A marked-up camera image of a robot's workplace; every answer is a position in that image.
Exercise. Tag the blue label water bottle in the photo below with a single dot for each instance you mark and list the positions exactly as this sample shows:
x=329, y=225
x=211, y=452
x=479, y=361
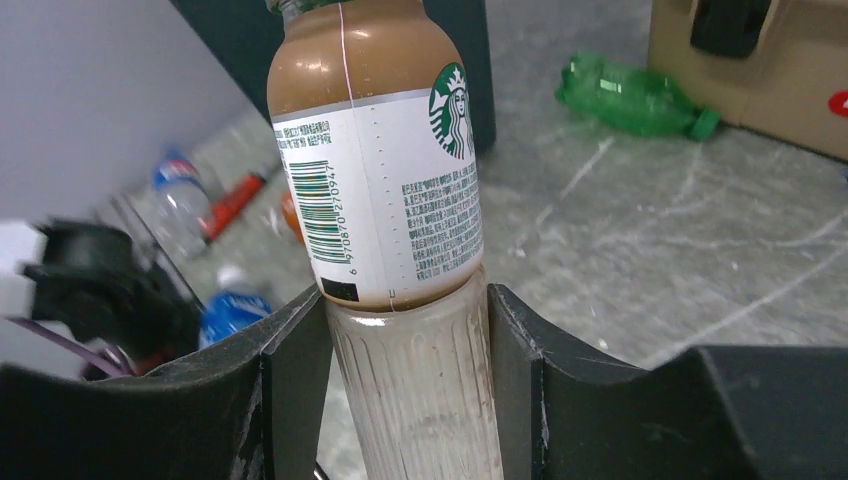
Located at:
x=238, y=303

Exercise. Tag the Pepsi bottle at left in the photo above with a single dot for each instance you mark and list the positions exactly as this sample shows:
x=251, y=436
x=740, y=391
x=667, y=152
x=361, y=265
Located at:
x=183, y=202

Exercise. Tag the tan plastic toolbox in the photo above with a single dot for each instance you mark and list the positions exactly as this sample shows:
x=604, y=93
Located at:
x=775, y=67

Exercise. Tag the tea bottle green cap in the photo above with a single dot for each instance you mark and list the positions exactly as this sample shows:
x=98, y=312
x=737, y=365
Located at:
x=393, y=232

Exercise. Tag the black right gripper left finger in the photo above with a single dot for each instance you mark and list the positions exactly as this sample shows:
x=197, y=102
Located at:
x=247, y=407

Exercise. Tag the orange juice bottle gold cap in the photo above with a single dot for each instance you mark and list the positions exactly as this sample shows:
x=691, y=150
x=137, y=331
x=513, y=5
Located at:
x=290, y=216

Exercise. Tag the red handle adjustable wrench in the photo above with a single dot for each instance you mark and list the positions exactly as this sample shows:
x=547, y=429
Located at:
x=227, y=208

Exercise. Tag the green plastic bottle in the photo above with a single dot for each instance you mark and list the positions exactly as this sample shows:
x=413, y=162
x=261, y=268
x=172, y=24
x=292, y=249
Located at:
x=632, y=99

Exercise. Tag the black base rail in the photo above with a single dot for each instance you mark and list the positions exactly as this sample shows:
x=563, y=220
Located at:
x=88, y=278

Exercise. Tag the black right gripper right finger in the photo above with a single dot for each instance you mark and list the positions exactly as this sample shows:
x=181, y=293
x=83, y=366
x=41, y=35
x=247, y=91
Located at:
x=566, y=410

